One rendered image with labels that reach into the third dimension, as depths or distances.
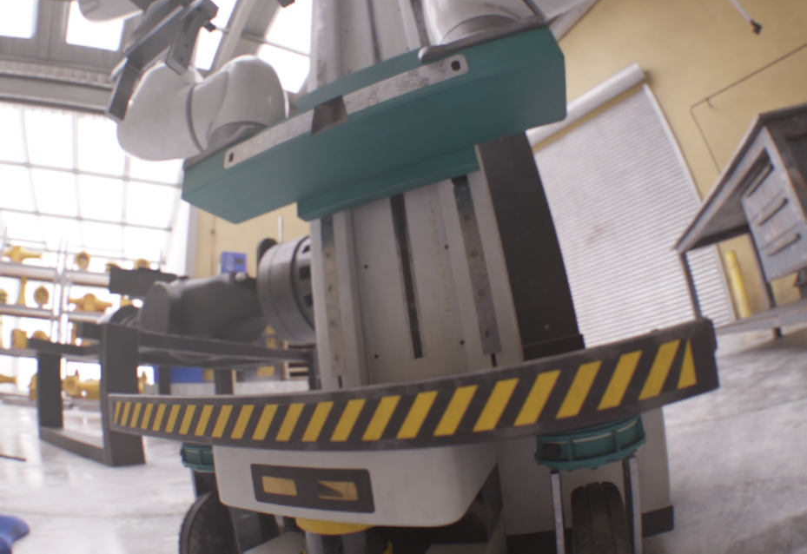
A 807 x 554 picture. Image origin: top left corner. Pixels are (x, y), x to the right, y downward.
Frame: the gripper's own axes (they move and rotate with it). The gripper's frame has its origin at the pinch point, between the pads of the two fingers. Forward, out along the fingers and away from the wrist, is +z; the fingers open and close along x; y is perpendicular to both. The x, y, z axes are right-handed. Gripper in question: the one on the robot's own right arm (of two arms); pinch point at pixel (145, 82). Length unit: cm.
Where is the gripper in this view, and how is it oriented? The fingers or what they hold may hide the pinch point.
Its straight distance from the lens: 53.0
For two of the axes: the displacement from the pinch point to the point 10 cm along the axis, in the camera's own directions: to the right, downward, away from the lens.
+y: 3.7, 2.6, 8.9
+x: -9.2, 2.3, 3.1
